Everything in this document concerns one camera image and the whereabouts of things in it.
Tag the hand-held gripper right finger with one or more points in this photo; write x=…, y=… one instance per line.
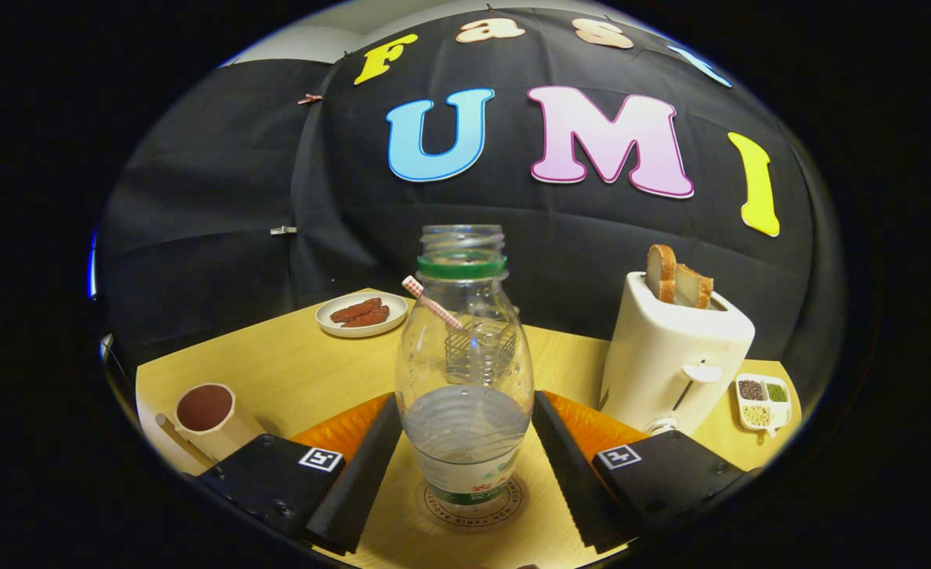
x=564, y=474

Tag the silver cloth clip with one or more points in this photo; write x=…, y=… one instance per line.
x=283, y=230

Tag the red meat piece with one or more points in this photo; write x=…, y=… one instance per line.
x=355, y=309
x=368, y=318

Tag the wooden table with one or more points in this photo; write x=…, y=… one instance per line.
x=307, y=371

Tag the red striped straw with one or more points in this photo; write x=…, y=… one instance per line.
x=412, y=286

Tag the white divided seed dish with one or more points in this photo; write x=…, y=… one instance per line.
x=764, y=399

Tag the white round plate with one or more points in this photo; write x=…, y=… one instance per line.
x=331, y=324

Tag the round wooden coaster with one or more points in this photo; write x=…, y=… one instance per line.
x=431, y=503

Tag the white toaster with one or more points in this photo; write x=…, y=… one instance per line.
x=671, y=363

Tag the toast slice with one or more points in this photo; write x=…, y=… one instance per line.
x=695, y=288
x=661, y=273

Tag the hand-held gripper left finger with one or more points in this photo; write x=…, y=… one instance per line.
x=359, y=482

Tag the clear plastic juice bottle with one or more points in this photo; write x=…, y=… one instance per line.
x=465, y=348

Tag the pink cloth clip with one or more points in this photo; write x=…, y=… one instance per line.
x=309, y=99

